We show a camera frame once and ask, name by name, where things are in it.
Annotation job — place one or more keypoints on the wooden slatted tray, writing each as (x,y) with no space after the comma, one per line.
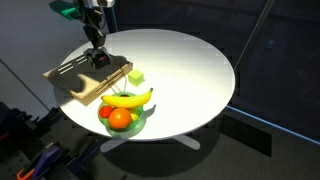
(80,83)

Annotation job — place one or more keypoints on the blue and black bar clamp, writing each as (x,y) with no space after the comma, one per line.
(83,156)

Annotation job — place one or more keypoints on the red apple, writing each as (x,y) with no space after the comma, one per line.
(105,111)

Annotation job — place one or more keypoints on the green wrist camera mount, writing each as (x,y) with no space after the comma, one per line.
(66,10)

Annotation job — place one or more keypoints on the yellow lemon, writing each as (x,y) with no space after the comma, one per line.
(134,115)

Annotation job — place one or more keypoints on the black and white cube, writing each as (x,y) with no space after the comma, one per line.
(102,62)

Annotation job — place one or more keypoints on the blue glass partition floor rail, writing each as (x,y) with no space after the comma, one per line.
(273,125)

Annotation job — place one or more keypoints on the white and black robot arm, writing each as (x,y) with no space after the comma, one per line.
(96,4)

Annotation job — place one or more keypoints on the white table pedestal leg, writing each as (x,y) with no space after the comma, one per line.
(186,140)

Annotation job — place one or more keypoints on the blue and orange bar clamp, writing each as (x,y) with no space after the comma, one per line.
(10,123)
(41,161)

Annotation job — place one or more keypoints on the small light green cube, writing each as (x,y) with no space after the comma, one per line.
(136,78)

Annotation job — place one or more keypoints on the green plastic fruit bowl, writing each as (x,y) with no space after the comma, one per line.
(128,130)

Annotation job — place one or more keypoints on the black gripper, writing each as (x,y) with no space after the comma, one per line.
(95,38)

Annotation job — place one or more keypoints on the orange fruit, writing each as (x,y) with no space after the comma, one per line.
(120,118)

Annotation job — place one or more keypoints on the yellow banana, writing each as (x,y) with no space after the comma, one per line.
(126,100)

